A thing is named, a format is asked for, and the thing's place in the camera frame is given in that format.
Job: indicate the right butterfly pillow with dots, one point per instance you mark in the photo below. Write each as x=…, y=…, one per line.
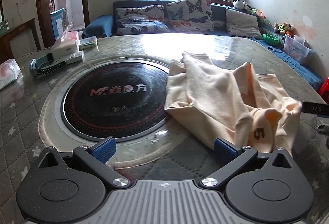
x=190, y=16

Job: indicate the blue white cabinet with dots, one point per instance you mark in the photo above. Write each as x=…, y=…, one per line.
x=57, y=22

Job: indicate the butterfly pillow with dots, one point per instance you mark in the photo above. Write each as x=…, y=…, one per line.
x=143, y=20
x=190, y=16

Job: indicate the green plastic bowl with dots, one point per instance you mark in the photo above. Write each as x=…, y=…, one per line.
x=271, y=40

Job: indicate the grey plain cushion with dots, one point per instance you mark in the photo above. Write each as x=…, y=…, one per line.
x=242, y=24

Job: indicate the pink tissue pack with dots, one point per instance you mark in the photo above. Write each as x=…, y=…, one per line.
x=66, y=44

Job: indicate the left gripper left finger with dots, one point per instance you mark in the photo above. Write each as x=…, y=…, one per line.
x=93, y=160

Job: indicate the dark wooden chair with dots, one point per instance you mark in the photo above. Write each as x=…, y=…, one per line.
x=19, y=41

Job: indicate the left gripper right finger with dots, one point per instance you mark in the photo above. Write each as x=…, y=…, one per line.
x=234, y=159

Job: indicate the white flat box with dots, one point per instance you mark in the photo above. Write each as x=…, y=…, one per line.
x=69, y=59

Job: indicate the small plush toys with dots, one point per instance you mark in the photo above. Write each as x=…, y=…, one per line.
x=284, y=29

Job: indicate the green card box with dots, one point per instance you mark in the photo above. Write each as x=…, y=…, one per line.
x=88, y=42

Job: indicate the left butterfly pillow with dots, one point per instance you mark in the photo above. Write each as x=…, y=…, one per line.
x=143, y=20

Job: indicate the red plastic stool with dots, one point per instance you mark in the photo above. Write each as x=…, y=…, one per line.
x=324, y=91

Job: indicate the panda plush toy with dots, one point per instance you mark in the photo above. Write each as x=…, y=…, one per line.
x=242, y=5

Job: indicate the cream knit garment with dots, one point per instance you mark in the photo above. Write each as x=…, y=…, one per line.
x=238, y=105

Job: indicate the white tissue packet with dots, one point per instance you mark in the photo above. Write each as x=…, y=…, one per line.
x=9, y=72

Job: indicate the black round induction cooktop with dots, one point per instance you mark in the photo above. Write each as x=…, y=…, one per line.
x=124, y=99

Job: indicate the clear plastic storage box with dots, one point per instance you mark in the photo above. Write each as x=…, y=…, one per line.
x=298, y=49

